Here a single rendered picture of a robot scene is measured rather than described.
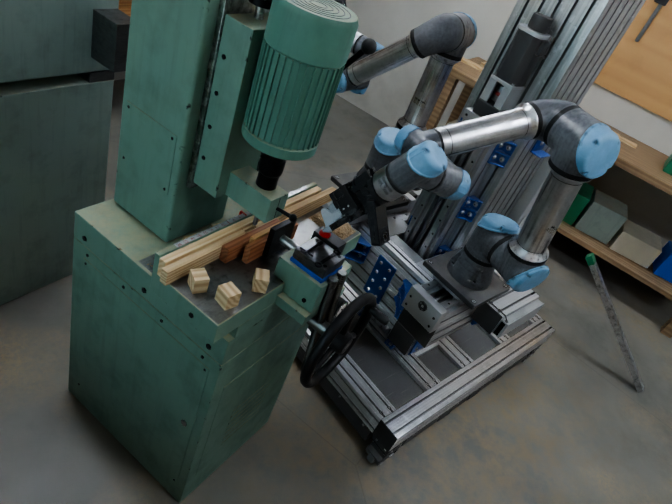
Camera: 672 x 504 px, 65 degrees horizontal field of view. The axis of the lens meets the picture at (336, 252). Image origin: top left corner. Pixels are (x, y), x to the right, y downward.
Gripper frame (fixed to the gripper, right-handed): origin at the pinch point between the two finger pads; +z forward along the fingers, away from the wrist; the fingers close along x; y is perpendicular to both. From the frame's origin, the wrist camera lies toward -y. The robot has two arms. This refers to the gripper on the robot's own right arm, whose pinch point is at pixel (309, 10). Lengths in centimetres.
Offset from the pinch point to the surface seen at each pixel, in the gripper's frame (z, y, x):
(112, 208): -20, 30, -103
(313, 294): -82, 18, -93
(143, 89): -25, -7, -96
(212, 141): -45, -3, -92
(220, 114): -45, -10, -91
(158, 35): -27, -21, -94
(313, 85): -65, -26, -87
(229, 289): -70, 15, -110
